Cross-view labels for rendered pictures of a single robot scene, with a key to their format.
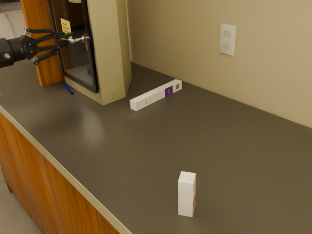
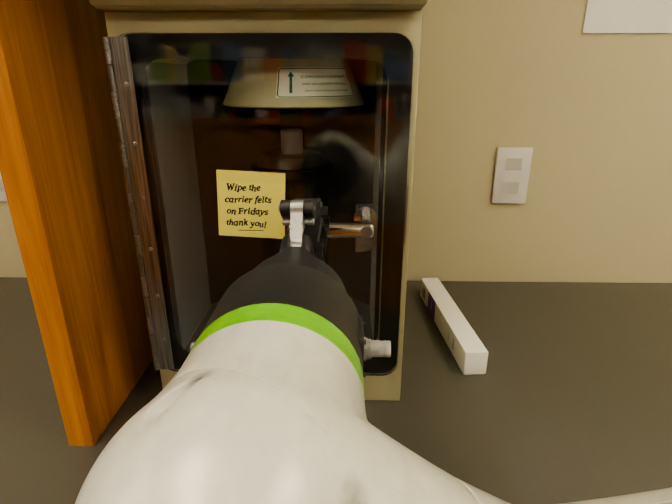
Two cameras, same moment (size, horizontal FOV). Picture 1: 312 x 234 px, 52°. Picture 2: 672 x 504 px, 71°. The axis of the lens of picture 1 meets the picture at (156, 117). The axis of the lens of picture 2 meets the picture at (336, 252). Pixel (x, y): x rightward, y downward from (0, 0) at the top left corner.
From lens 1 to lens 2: 1.09 m
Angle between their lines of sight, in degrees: 45
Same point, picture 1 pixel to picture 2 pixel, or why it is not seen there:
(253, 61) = (565, 204)
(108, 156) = not seen: outside the picture
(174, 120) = (576, 355)
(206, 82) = (451, 268)
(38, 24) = (67, 212)
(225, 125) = (634, 324)
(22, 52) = not seen: hidden behind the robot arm
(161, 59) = not seen: hidden behind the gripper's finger
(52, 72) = (110, 377)
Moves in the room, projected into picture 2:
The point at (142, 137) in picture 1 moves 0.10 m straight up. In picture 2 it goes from (632, 421) to (651, 353)
